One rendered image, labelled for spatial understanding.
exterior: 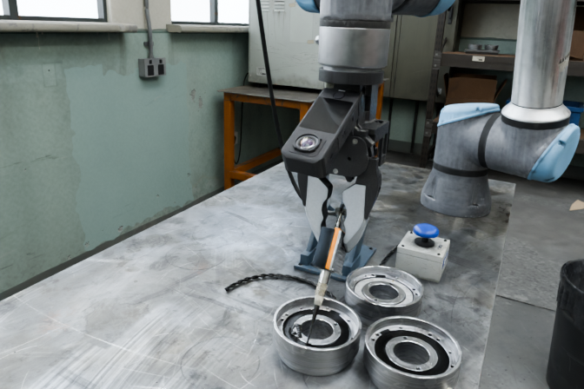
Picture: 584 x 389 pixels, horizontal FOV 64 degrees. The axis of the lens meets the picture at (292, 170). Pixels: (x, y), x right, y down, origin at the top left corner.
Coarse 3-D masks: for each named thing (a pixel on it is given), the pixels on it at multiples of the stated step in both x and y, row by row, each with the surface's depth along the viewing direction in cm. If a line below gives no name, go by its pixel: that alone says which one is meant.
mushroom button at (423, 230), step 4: (420, 224) 75; (424, 224) 75; (428, 224) 76; (416, 228) 74; (420, 228) 74; (424, 228) 74; (428, 228) 74; (432, 228) 74; (436, 228) 74; (416, 232) 74; (420, 232) 73; (424, 232) 73; (428, 232) 73; (432, 232) 73; (436, 232) 73; (420, 236) 73; (424, 236) 73; (428, 236) 73; (432, 236) 73; (436, 236) 73; (424, 240) 75
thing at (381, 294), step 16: (352, 272) 66; (368, 272) 68; (384, 272) 69; (400, 272) 67; (352, 288) 64; (368, 288) 65; (384, 288) 66; (400, 288) 65; (416, 288) 65; (352, 304) 62; (368, 304) 60; (384, 304) 59; (416, 304) 60; (368, 320) 61
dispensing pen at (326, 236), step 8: (336, 208) 56; (344, 208) 56; (344, 216) 57; (336, 224) 56; (328, 232) 54; (320, 240) 54; (328, 240) 54; (320, 248) 54; (328, 248) 53; (320, 256) 53; (312, 264) 53; (320, 264) 53; (328, 272) 54; (320, 280) 54; (328, 280) 54; (320, 288) 54; (320, 296) 53; (320, 304) 53; (312, 320) 53; (312, 328) 53
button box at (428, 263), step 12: (408, 240) 76; (420, 240) 76; (432, 240) 76; (444, 240) 77; (408, 252) 73; (420, 252) 72; (432, 252) 72; (444, 252) 73; (396, 264) 75; (408, 264) 74; (420, 264) 73; (432, 264) 72; (444, 264) 75; (420, 276) 73; (432, 276) 72
